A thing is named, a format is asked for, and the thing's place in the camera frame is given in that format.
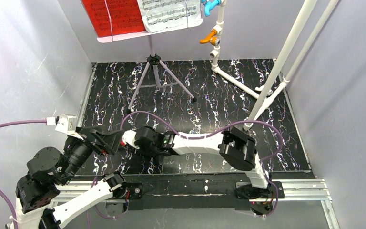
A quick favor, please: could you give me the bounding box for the lilac folding tripod stand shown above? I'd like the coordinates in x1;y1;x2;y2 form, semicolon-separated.
126;35;197;114

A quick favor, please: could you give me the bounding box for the lilac perforated music desk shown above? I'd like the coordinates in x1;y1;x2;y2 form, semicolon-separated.
90;0;203;43

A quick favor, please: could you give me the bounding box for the red sheet music page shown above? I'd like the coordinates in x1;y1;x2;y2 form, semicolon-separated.
82;0;145;38

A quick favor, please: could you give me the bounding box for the white sheet music page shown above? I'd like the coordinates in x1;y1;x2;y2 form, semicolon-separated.
137;0;203;33

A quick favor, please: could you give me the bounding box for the black microphone desk stand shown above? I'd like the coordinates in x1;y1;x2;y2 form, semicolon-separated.
150;155;164;167

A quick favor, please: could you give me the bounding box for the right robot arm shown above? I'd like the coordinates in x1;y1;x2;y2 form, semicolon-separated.
123;126;273;199

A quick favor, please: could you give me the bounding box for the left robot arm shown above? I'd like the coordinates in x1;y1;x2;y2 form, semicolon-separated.
5;126;127;229

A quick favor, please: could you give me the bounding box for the blue tap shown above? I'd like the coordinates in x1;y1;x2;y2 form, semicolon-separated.
201;0;223;17

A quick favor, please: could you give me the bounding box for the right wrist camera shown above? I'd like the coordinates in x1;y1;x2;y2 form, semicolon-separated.
120;130;140;149

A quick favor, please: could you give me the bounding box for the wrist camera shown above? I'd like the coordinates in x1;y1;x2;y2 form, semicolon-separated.
120;130;140;149
45;114;83;140

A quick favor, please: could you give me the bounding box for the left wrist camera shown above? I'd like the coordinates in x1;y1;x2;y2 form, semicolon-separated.
45;114;83;140

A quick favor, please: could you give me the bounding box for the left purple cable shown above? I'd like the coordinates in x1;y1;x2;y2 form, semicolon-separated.
0;119;127;229

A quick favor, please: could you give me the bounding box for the purple cable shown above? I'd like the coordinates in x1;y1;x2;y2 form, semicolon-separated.
120;110;285;217
0;119;127;229

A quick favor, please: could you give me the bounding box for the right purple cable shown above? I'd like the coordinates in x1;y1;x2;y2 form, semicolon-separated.
120;110;285;217

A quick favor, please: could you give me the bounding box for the white pvc pipe frame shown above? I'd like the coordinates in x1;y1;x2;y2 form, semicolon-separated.
210;0;339;130

